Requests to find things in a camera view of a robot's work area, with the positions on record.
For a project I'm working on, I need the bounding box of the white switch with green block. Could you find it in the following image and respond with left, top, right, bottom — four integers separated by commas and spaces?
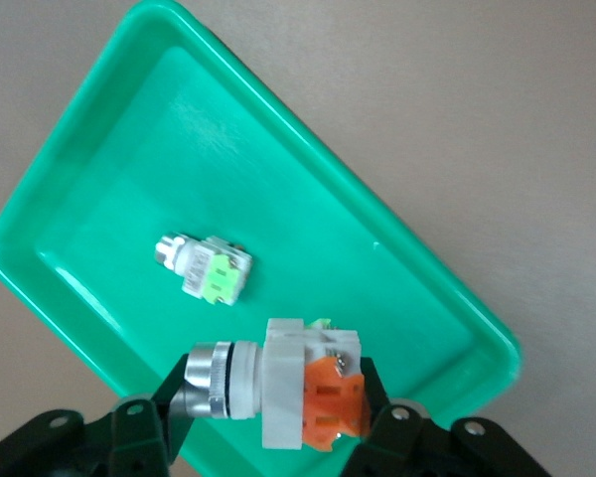
154, 232, 255, 307

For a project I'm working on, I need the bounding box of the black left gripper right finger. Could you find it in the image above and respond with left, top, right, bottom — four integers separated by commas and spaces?
340, 355, 552, 477

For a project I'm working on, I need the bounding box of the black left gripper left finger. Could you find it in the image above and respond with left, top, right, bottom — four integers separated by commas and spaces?
0, 352, 196, 477

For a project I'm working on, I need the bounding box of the brown table cover sheet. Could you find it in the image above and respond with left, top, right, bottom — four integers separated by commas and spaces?
0, 0, 596, 477

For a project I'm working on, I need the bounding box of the green plastic tray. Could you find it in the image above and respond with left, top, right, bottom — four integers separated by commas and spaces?
0, 0, 522, 477

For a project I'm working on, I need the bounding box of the white switch with orange block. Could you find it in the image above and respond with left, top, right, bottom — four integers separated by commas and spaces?
171, 317, 373, 453

